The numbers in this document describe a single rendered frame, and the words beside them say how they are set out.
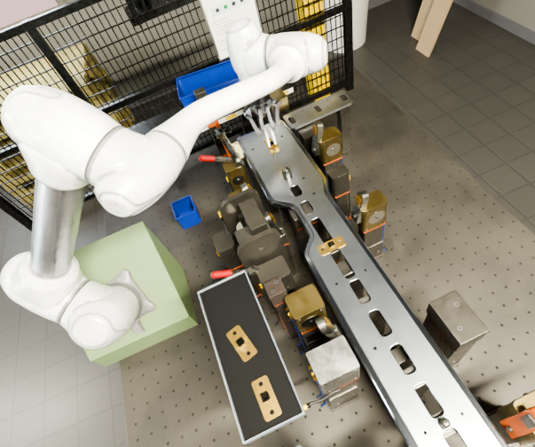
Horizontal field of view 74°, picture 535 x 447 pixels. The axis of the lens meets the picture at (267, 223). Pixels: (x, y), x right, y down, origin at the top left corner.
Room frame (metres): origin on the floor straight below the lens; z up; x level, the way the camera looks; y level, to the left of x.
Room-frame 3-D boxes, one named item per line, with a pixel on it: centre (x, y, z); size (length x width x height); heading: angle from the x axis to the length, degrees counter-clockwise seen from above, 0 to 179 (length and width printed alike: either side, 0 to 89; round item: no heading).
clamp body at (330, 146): (0.99, -0.34, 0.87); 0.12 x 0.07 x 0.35; 95
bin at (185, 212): (1.15, 0.33, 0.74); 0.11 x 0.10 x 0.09; 5
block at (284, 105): (1.31, -0.22, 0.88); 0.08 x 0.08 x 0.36; 5
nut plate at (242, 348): (0.31, 0.15, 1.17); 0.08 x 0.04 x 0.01; 20
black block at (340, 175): (0.85, -0.32, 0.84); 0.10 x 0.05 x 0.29; 95
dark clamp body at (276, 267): (0.51, 0.05, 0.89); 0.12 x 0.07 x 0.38; 95
